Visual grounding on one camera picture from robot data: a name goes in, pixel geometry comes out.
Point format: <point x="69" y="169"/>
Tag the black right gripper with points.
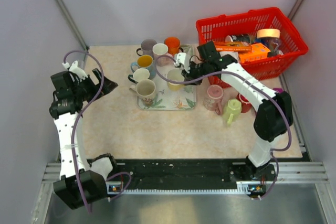
<point x="188" y="76"/>

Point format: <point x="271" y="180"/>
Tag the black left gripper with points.
<point x="95" y="87"/>

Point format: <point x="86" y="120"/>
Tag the orange mug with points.
<point x="173" y="46"/>

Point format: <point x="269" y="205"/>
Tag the pink ghost pattern mug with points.
<point x="213" y="99"/>

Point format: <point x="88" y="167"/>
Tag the pale pink faceted mug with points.
<point x="161" y="49"/>

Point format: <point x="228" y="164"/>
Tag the light blue butterfly mug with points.
<point x="146" y="62"/>

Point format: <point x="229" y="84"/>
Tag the cream floral mug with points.
<point x="146" y="91"/>

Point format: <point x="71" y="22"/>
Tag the lilac purple mug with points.
<point x="146" y="47"/>

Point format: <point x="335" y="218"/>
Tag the dark green mug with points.
<point x="139" y="75"/>

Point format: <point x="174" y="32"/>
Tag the lime green faceted mug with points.
<point x="231" y="111"/>

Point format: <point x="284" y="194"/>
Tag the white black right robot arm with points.
<point x="273" y="109"/>

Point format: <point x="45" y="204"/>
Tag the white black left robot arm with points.
<point x="81" y="180"/>

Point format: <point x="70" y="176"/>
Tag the red mug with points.
<point x="245" y="104"/>

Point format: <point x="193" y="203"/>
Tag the orange rectangular box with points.
<point x="233" y="46"/>

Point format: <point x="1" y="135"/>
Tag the floral white serving tray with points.
<point x="166" y="99"/>

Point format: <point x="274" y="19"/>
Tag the white plastic bag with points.
<point x="234" y="55"/>

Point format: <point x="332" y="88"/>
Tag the red plastic basket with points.
<point x="292" y="45"/>

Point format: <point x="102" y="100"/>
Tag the black printed can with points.
<point x="239" y="38"/>

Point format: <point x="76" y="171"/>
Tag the orange snack box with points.
<point x="258" y="52"/>

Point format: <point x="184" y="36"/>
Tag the clear plastic bottle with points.
<point x="273" y="44"/>

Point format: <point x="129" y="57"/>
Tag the masking tape roll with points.
<point x="268" y="33"/>

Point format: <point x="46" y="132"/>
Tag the purple snack packet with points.
<point x="279" y="90"/>

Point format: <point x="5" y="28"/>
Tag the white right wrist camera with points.
<point x="182" y="60"/>

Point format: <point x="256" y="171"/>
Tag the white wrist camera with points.
<point x="76" y="69"/>
<point x="182" y="60"/>

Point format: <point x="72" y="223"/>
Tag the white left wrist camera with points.
<point x="76" y="69"/>

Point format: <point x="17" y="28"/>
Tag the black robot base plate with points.
<point x="179" y="174"/>

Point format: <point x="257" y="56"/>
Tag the aluminium rail frame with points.
<point x="202" y="191"/>

